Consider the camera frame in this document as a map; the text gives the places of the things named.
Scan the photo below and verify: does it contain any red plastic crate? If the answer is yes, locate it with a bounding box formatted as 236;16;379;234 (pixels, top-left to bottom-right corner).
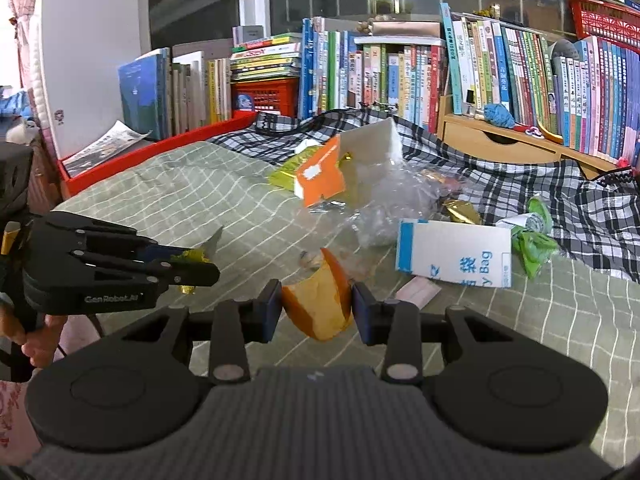
231;77;301;116

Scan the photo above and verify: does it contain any red plastic basket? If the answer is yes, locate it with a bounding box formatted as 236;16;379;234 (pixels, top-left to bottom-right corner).
567;0;640;53

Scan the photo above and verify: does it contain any clear plastic bag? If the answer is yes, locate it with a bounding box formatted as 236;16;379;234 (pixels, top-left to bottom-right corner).
320;160;466;248

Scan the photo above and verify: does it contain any orange cardboard box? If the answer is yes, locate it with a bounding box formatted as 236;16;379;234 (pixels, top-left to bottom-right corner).
295;119;401;208

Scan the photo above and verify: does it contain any white rounded cabinet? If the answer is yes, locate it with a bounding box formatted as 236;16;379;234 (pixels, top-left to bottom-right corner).
42;0;151;156

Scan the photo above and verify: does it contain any green checked blanket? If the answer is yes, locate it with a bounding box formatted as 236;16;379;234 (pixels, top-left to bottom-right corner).
50;140;640;441

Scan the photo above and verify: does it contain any beige flat box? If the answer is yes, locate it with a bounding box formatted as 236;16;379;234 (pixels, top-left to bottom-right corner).
354;21;446;46

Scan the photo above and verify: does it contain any green crumpled wrapper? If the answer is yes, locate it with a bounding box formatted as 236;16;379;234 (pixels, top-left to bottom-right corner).
510;227;558;281

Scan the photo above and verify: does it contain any pink floral curtain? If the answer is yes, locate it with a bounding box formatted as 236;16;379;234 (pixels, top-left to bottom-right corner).
0;0;46;91

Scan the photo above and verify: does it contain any person's left hand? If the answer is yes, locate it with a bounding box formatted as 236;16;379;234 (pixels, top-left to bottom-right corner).
0;305;68;369

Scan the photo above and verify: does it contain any yellow-green foil packet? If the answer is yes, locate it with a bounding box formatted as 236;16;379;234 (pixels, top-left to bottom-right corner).
269;152;321;191

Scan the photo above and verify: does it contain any orange peel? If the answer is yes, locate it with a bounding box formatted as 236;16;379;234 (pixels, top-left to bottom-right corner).
281;247;353;342

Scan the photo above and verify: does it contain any red plastic rail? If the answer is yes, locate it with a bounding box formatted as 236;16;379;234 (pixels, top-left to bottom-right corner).
57;110;258;197

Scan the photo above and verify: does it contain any blue knitted ball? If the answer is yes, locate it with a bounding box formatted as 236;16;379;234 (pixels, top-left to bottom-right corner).
482;102;516;130

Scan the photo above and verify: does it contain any white blue paper bag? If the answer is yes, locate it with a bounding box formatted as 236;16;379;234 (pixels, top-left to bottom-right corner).
396;219;513;289

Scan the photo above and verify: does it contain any row of upright books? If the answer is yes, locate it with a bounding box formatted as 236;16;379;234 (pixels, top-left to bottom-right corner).
300;16;448;133
440;2;640;168
117;47;233;141

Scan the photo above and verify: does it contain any wooden desk shelf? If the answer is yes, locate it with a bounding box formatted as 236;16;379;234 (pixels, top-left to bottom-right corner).
436;95;621;178

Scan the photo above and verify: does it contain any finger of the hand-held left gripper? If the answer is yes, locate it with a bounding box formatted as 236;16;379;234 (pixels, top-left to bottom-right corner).
42;212;188;264
75;254;221;288

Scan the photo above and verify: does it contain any printed magazine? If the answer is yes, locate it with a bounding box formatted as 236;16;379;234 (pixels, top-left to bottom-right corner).
62;120;153;177

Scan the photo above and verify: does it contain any gold candy packet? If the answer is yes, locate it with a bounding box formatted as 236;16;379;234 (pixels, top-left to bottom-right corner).
442;199;483;226

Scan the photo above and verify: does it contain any green white round wrapper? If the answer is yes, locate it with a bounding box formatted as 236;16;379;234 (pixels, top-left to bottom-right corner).
525;195;553;233

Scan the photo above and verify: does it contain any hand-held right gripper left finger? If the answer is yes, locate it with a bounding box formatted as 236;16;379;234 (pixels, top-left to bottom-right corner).
117;279;283;383

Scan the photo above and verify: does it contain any small gold foil wrapper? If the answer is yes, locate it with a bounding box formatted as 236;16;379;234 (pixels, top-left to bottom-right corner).
170;226;224;295

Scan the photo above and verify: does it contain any pink paper packet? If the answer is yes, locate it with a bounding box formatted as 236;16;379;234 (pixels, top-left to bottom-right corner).
397;280;442;308

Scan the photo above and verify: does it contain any black white plaid blanket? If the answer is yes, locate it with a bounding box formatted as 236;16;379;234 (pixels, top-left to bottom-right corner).
207;105;640;283

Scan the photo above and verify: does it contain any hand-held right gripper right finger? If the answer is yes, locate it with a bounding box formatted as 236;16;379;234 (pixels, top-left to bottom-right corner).
351;281;521;385

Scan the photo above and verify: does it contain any stack of flat books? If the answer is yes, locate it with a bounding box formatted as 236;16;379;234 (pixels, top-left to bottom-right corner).
230;32;303;83

